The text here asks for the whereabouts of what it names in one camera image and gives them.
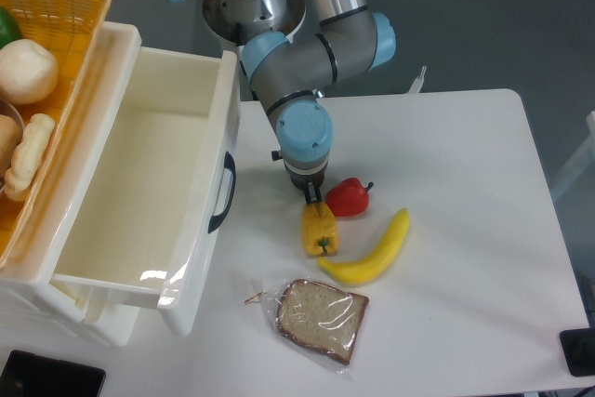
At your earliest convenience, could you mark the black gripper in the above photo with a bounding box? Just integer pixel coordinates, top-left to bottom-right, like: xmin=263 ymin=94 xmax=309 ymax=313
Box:
xmin=286 ymin=168 xmax=325 ymax=205

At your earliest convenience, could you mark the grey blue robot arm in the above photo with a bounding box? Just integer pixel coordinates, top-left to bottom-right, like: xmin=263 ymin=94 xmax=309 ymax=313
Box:
xmin=169 ymin=0 xmax=396 ymax=203

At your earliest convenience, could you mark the red bell pepper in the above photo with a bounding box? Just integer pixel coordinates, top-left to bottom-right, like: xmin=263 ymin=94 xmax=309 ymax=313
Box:
xmin=325 ymin=178 xmax=374 ymax=218

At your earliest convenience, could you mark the yellow bell pepper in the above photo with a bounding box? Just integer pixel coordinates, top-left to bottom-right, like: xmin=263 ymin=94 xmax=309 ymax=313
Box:
xmin=301 ymin=202 xmax=339 ymax=257

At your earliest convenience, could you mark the yellow banana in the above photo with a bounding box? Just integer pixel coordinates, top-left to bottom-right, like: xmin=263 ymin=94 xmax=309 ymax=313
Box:
xmin=317 ymin=208 xmax=410 ymax=286

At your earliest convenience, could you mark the bagged brown bread slice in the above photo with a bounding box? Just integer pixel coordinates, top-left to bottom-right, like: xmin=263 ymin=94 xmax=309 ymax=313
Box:
xmin=244 ymin=278 xmax=369 ymax=374

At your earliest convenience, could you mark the white plastic drawer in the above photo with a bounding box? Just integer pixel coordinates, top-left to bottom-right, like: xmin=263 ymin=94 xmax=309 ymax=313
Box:
xmin=53 ymin=47 xmax=240 ymax=336

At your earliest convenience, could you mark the long beige bread roll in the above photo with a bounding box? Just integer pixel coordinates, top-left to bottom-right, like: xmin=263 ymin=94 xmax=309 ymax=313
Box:
xmin=4 ymin=113 xmax=55 ymax=202

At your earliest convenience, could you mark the orange woven basket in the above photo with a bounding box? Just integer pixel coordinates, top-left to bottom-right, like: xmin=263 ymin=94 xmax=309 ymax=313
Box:
xmin=1 ymin=0 xmax=112 ymax=263

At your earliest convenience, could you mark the white drawer cabinet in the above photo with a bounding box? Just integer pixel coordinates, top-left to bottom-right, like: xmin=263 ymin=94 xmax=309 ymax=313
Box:
xmin=1 ymin=22 xmax=141 ymax=346

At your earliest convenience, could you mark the black device right edge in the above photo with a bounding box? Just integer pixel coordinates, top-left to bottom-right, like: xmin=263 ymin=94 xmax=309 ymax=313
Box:
xmin=559 ymin=328 xmax=594 ymax=377

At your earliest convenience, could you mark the brown bread roll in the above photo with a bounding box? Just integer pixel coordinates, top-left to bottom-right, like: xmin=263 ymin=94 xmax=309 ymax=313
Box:
xmin=0 ymin=115 xmax=21 ymax=178

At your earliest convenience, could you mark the round white bread bun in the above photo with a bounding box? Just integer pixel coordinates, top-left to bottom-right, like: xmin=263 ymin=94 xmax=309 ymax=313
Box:
xmin=1 ymin=39 xmax=59 ymax=105

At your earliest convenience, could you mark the black device bottom left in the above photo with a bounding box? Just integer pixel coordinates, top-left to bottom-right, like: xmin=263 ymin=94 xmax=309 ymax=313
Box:
xmin=1 ymin=350 xmax=106 ymax=397

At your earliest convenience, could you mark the green bell pepper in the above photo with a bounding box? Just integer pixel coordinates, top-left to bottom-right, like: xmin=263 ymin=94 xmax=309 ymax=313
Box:
xmin=0 ymin=7 xmax=22 ymax=48

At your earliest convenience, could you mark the black drawer handle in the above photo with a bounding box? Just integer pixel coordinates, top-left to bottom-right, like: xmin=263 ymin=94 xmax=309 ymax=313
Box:
xmin=208 ymin=152 xmax=237 ymax=233

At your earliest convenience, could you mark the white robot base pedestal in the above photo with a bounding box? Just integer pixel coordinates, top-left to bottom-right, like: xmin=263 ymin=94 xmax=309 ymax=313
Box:
xmin=203 ymin=0 xmax=306 ymax=56

